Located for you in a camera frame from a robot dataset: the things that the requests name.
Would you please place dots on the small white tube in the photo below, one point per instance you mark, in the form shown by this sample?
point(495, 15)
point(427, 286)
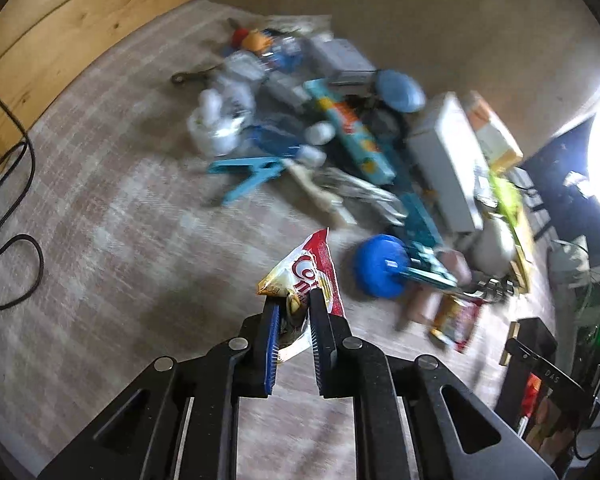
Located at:
point(312, 156)
point(320, 133)

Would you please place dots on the teal clothes peg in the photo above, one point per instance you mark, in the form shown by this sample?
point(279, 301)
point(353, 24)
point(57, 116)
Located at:
point(252, 167)
point(422, 230)

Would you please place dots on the white gift box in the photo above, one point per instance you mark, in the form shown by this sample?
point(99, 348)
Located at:
point(445, 160)

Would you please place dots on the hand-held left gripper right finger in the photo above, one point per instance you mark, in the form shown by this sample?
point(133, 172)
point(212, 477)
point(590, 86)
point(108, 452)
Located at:
point(316, 345)

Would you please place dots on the pine wooden board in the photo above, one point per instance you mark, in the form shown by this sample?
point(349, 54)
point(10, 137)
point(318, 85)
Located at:
point(80, 20)

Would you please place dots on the white plastic bag bundle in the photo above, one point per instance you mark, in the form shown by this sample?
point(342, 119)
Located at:
point(220, 125)

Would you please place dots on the small colourful snack packet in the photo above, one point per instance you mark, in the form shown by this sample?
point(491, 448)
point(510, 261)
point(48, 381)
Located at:
point(455, 322)

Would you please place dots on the potted plant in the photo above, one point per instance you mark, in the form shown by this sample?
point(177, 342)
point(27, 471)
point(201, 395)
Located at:
point(567, 265)

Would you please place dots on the blue round lid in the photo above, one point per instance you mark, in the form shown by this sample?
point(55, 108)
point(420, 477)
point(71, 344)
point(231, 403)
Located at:
point(380, 267)

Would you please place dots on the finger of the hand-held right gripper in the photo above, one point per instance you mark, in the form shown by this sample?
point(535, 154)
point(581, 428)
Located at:
point(550, 372)

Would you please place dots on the orange toy figure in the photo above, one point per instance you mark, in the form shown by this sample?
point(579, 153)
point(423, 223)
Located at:
point(252, 41)

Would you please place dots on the light blue oval case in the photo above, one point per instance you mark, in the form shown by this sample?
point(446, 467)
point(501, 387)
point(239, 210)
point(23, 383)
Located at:
point(400, 90)

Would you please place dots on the clear plastic bag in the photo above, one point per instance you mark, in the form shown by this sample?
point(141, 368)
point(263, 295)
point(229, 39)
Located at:
point(305, 22)

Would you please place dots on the silver metal clip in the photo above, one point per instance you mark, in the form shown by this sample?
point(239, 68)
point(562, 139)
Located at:
point(495, 287)

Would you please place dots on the grey-white small box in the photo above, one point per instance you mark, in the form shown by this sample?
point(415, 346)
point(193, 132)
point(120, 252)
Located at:
point(337, 57)

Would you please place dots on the black storage box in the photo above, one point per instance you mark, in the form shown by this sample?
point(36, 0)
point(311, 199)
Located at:
point(537, 332)

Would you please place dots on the dark metal tool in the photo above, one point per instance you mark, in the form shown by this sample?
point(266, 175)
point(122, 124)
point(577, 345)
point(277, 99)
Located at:
point(190, 76)

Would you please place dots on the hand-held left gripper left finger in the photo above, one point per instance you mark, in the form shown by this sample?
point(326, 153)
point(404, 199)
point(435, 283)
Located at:
point(271, 345)

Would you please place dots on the orange tissue pack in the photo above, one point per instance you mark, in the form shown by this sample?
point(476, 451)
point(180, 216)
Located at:
point(495, 135)

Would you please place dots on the colourful toothpaste box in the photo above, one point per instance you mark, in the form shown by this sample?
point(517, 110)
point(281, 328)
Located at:
point(352, 132)

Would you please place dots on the red white snack packet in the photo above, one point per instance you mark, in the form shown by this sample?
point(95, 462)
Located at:
point(310, 265)

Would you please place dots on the silver foil packet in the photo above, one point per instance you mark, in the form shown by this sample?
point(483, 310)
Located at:
point(360, 192)

